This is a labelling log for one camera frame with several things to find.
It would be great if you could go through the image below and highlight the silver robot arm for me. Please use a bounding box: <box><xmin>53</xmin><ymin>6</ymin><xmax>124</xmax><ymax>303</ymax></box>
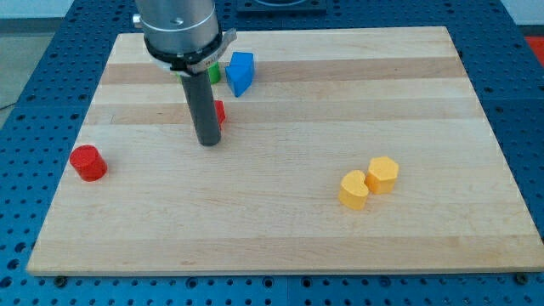
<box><xmin>133</xmin><ymin>0</ymin><xmax>237</xmax><ymax>146</ymax></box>

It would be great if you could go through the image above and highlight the wooden board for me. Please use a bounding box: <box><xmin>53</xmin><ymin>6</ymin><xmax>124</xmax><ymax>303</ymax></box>
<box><xmin>26</xmin><ymin>26</ymin><xmax>543</xmax><ymax>276</ymax></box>

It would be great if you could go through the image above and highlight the yellow hexagon block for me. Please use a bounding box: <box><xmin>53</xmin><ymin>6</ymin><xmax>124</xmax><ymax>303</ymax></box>
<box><xmin>365</xmin><ymin>156</ymin><xmax>400</xmax><ymax>195</ymax></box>

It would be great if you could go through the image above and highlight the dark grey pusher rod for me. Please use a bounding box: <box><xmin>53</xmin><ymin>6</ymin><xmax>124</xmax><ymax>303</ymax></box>
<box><xmin>181</xmin><ymin>71</ymin><xmax>221</xmax><ymax>146</ymax></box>

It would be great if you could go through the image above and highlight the red cylinder block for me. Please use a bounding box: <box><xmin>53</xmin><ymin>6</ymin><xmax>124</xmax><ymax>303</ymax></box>
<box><xmin>69</xmin><ymin>144</ymin><xmax>108</xmax><ymax>182</ymax></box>

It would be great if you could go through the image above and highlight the green circle block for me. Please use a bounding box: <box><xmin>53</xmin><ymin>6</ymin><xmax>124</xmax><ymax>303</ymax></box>
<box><xmin>207</xmin><ymin>62</ymin><xmax>221</xmax><ymax>84</ymax></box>

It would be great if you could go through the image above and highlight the blue heart block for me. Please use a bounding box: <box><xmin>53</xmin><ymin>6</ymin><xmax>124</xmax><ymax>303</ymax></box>
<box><xmin>224</xmin><ymin>52</ymin><xmax>255</xmax><ymax>97</ymax></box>

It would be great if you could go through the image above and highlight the red star block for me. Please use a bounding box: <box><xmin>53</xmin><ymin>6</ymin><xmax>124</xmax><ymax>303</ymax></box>
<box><xmin>214</xmin><ymin>100</ymin><xmax>226</xmax><ymax>129</ymax></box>

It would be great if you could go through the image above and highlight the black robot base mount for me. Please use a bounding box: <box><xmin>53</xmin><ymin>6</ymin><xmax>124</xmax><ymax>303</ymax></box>
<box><xmin>235</xmin><ymin>0</ymin><xmax>327</xmax><ymax>14</ymax></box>

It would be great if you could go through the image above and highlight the yellow heart block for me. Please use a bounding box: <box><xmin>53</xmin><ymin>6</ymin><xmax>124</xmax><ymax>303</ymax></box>
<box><xmin>337</xmin><ymin>170</ymin><xmax>369</xmax><ymax>210</ymax></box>

